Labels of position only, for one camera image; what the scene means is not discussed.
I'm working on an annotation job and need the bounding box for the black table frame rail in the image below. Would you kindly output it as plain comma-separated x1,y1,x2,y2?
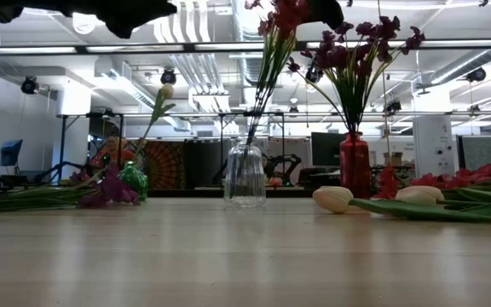
147,188,315,200

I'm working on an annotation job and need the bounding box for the red ribbed glass vase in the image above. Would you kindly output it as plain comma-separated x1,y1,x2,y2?
338,130,373,200

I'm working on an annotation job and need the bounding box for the green ribbed glass vase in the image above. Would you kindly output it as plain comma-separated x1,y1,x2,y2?
117,160,149,201

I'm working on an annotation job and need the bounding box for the orange mandala tapestry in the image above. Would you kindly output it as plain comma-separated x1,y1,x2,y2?
122,138,187,191

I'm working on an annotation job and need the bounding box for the long white LED light strip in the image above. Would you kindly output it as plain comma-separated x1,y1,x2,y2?
306,40,491,49

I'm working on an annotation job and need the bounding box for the grey patterned panel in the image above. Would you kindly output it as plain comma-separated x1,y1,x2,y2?
461,135,491,171

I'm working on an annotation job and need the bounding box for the dark partition panel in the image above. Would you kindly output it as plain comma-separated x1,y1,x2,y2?
184,139,229,189

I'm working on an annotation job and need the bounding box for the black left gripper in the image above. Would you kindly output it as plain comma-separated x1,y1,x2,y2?
0,0,178,39

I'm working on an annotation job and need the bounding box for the black ceiling spotlight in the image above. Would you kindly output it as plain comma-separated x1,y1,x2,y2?
466,67,488,84
20,75,40,96
160,67,177,87

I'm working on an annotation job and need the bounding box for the black frame bar with lights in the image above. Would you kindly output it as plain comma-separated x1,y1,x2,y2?
0,40,491,55

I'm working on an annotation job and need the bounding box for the black monitor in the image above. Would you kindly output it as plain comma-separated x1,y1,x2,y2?
311,131,343,168

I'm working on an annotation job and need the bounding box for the white column with outlets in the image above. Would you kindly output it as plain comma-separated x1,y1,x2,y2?
412,114,456,178

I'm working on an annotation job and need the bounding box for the white artificial tulip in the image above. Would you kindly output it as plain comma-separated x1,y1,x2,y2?
311,185,491,225
133,83,177,165
396,185,491,211

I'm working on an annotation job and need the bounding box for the blue-lit monitor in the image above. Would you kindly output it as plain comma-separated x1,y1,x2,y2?
0,139,24,168

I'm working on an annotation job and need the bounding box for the clear ribbed glass vase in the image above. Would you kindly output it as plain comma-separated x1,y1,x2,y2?
222,136,267,210

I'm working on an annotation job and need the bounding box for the person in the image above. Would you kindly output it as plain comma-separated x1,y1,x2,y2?
90,135,136,170

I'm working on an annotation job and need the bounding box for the silver ventilation duct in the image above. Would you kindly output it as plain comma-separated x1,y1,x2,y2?
231,0,292,86

